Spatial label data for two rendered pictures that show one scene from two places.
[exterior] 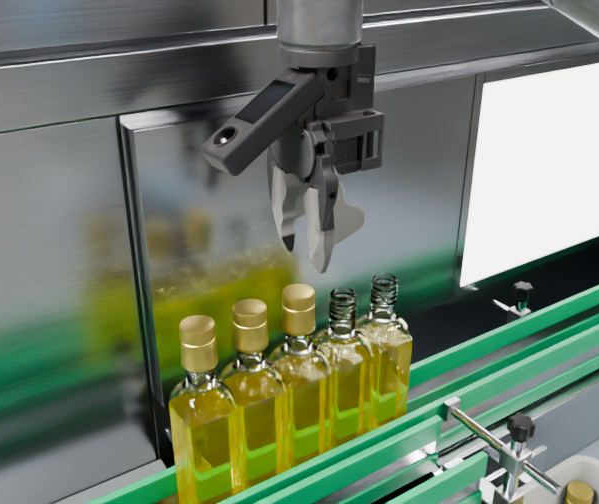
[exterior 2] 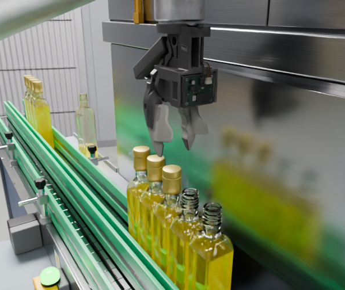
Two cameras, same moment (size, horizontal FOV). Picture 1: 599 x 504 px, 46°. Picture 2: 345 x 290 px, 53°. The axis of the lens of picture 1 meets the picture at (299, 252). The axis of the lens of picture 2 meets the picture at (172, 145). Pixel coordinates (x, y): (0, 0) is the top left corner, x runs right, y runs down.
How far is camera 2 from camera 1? 85 cm
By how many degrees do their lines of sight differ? 81
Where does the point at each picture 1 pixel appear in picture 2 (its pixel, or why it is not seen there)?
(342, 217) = (162, 128)
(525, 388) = not seen: outside the picture
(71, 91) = not seen: hidden behind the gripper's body
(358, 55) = (176, 30)
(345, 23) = (157, 7)
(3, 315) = not seen: hidden behind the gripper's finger
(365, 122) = (170, 73)
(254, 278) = (226, 177)
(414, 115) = not seen: outside the picture
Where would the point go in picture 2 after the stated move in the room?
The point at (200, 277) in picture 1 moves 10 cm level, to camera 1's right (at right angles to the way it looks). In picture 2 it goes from (205, 155) to (209, 176)
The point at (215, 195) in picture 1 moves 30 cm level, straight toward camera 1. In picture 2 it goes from (214, 115) to (55, 121)
